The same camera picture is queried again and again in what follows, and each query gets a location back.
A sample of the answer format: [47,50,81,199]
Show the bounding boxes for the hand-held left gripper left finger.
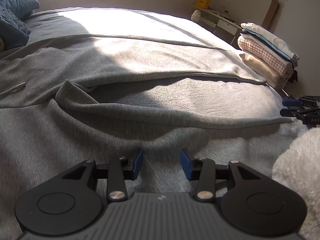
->
[61,148,145,202]

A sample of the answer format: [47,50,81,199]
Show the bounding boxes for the beige folded garment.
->
[239,51,287,89]

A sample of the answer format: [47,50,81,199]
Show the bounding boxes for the pile of folded clothes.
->
[241,28,295,63]

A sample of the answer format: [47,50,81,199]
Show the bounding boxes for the grey hoodie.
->
[0,33,297,240]

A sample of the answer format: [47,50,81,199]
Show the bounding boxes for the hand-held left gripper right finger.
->
[180,148,262,202]

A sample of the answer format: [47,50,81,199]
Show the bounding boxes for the folded blue jeans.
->
[0,7,31,50]

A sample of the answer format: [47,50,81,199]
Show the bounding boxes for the cream folded garment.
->
[241,22,300,67]

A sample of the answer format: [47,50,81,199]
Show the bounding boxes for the grey bed blanket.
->
[24,7,310,240]

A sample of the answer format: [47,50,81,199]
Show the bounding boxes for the blue duvet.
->
[0,0,40,22]

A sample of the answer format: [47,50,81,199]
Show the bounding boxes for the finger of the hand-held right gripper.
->
[282,96,304,107]
[280,107,304,118]

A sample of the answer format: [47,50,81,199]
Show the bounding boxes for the brown cardboard sheet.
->
[261,0,280,30]

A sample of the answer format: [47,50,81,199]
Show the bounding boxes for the white fluffy robe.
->
[271,127,320,240]

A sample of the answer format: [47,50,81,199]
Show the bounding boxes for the white desk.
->
[192,4,244,45]

